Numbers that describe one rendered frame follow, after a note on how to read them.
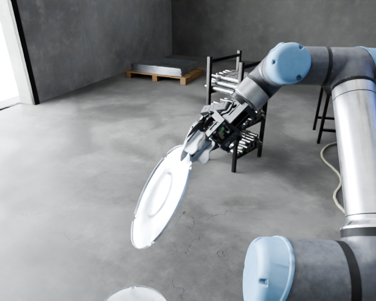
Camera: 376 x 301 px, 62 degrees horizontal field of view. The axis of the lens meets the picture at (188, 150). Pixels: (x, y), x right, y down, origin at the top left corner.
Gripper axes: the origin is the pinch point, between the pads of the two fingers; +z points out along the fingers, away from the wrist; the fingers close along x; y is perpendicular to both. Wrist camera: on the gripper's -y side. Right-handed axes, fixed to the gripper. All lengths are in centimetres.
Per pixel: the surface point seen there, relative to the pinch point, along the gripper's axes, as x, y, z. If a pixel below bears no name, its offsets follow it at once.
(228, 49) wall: 241, -620, -124
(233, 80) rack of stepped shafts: 77, -165, -38
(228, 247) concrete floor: 105, -67, 43
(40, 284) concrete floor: 28, -67, 120
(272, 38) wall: 271, -560, -197
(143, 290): 43, -23, 61
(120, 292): 37, -25, 68
